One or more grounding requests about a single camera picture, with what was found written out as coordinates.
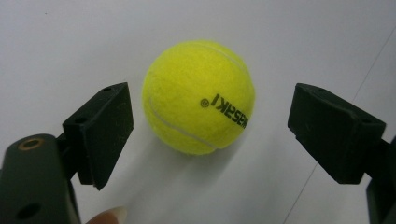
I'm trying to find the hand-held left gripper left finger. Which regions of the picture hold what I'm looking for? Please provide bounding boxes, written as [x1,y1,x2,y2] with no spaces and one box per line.
[55,81,134,191]

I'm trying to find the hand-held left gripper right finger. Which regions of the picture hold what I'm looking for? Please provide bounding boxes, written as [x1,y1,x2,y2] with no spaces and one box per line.
[287,82,396,185]

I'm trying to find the yellow tennis ball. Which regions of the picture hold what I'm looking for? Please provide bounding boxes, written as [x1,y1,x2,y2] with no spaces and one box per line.
[141,39,257,156]

